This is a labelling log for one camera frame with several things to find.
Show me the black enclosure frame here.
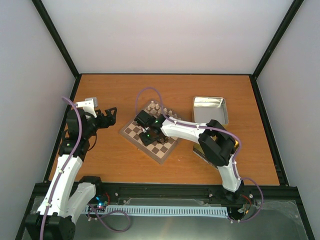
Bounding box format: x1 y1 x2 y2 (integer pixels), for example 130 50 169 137
14 0 316 240

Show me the wooden chessboard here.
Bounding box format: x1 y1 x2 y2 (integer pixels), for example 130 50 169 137
119 99 182 164

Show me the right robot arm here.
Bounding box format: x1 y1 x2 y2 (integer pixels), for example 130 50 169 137
134 110 244 203

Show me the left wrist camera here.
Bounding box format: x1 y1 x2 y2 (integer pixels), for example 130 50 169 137
75 97 98 118

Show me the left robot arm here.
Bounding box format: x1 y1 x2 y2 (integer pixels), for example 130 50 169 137
25 106 117 240

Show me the silver open tin box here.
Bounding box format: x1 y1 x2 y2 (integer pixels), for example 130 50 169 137
192 96 229 125

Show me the light blue cable duct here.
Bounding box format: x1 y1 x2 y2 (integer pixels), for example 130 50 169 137
96 205 228 218

